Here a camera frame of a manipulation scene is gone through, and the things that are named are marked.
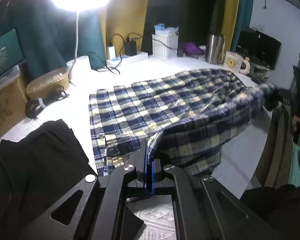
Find purple cloth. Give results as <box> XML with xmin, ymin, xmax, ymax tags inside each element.
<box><xmin>178</xmin><ymin>42</ymin><xmax>205</xmax><ymax>55</ymax></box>

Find black pants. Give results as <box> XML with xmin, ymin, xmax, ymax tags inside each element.
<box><xmin>0</xmin><ymin>119</ymin><xmax>145</xmax><ymax>240</ymax></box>

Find tan lidded container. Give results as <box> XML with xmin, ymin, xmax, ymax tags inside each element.
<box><xmin>26</xmin><ymin>67</ymin><xmax>70</xmax><ymax>100</ymax></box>

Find mint green cloth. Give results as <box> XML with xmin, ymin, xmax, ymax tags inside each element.
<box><xmin>289</xmin><ymin>140</ymin><xmax>300</xmax><ymax>186</ymax></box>

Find black monitor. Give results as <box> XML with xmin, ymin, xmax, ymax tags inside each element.
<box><xmin>236</xmin><ymin>30</ymin><xmax>282</xmax><ymax>70</ymax></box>

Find yellow curtain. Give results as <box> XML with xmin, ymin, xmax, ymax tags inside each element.
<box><xmin>99</xmin><ymin>0</ymin><xmax>151</xmax><ymax>55</ymax></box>
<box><xmin>221</xmin><ymin>0</ymin><xmax>240</xmax><ymax>52</ymax></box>

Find blue white packet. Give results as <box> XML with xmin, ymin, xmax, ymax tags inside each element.
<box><xmin>154</xmin><ymin>24</ymin><xmax>179</xmax><ymax>36</ymax></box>

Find black cable bundle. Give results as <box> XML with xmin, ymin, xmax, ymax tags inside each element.
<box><xmin>25</xmin><ymin>85</ymin><xmax>70</xmax><ymax>119</ymax></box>

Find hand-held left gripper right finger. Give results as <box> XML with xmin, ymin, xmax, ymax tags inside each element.
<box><xmin>149</xmin><ymin>158</ymin><xmax>278</xmax><ymax>240</ymax></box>

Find steel tumbler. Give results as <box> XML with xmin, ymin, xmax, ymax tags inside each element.
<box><xmin>206</xmin><ymin>33</ymin><xmax>225</xmax><ymax>64</ymax></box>

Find white plastic packaging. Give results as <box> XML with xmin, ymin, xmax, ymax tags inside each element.
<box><xmin>0</xmin><ymin>65</ymin><xmax>21</xmax><ymax>85</ymax></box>

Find white mug yellow print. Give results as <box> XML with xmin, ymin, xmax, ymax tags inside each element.
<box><xmin>224</xmin><ymin>51</ymin><xmax>251</xmax><ymax>74</ymax></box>

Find black charger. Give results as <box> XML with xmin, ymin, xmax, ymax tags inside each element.
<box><xmin>125</xmin><ymin>39</ymin><xmax>137</xmax><ymax>55</ymax></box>

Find black charging cable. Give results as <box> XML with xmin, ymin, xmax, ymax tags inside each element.
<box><xmin>87</xmin><ymin>33</ymin><xmax>125</xmax><ymax>76</ymax></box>

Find black curtain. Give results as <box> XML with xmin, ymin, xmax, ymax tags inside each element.
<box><xmin>141</xmin><ymin>0</ymin><xmax>227</xmax><ymax>53</ymax></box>

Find white power strip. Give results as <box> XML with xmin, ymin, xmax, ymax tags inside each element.
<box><xmin>106</xmin><ymin>51</ymin><xmax>148</xmax><ymax>68</ymax></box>

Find white plastic rack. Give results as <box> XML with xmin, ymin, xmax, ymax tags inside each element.
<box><xmin>250</xmin><ymin>62</ymin><xmax>272</xmax><ymax>80</ymax></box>

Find blue yellow plaid shirt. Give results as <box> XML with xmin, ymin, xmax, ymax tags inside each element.
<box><xmin>89</xmin><ymin>67</ymin><xmax>278</xmax><ymax>178</ymax></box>

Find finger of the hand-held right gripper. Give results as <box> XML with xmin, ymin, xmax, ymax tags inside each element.
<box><xmin>266</xmin><ymin>86</ymin><xmax>295</xmax><ymax>111</ymax></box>

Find cardboard box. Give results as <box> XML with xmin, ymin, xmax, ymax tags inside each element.
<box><xmin>0</xmin><ymin>75</ymin><xmax>28</xmax><ymax>137</ymax></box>

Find person's dark clothing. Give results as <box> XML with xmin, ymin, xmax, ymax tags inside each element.
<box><xmin>240</xmin><ymin>184</ymin><xmax>300</xmax><ymax>240</ymax></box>

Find white woven basket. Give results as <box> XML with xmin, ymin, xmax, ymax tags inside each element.
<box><xmin>152</xmin><ymin>34</ymin><xmax>178</xmax><ymax>59</ymax></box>

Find white textured tablecloth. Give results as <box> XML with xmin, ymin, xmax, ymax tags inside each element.
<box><xmin>0</xmin><ymin>55</ymin><xmax>273</xmax><ymax>240</ymax></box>

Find teal curtain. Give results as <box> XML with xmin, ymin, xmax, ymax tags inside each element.
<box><xmin>0</xmin><ymin>0</ymin><xmax>106</xmax><ymax>80</ymax></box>
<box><xmin>230</xmin><ymin>0</ymin><xmax>254</xmax><ymax>53</ymax></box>

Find curved display screen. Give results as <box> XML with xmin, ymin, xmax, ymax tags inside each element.
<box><xmin>0</xmin><ymin>27</ymin><xmax>27</xmax><ymax>80</ymax></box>

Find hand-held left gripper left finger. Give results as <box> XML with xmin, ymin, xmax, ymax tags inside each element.
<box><xmin>32</xmin><ymin>139</ymin><xmax>147</xmax><ymax>240</ymax></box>

